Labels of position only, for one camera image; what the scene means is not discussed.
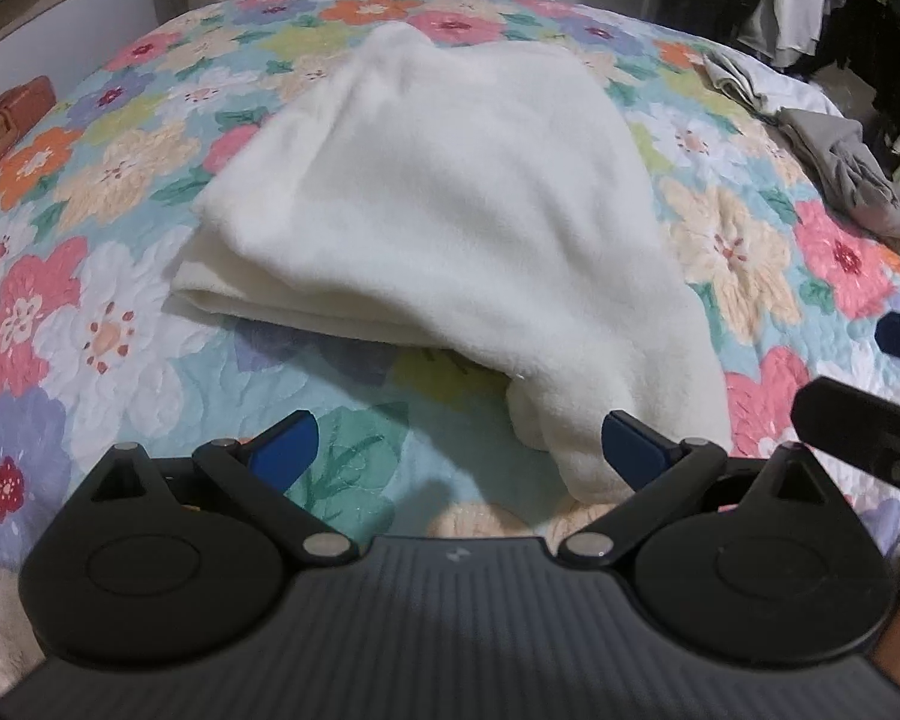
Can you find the taupe crumpled cloth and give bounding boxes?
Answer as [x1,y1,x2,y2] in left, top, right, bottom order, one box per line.
[776,106,900,257]

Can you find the pale lavender sheet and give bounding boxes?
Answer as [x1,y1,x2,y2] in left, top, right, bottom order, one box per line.
[761,79,835,125]

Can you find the white fleece jacket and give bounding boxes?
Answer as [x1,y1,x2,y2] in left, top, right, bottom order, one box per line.
[171,21,730,507]

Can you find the light grey crumpled cloth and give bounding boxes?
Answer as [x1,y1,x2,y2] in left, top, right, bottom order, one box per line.
[701,52,779,119]

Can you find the grey white hanging clothes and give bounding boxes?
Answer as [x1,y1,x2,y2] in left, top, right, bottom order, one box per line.
[735,0,856,73]

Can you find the floral quilted bedspread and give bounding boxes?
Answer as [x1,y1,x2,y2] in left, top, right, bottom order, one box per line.
[0,0,900,698]

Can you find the beige fluffy blanket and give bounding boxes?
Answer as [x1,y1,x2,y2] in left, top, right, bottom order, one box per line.
[0,562,53,698]

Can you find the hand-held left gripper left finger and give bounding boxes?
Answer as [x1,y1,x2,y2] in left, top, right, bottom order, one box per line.
[90,411,357,565]

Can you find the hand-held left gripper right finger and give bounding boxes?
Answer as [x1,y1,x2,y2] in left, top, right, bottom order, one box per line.
[559,411,833,567]

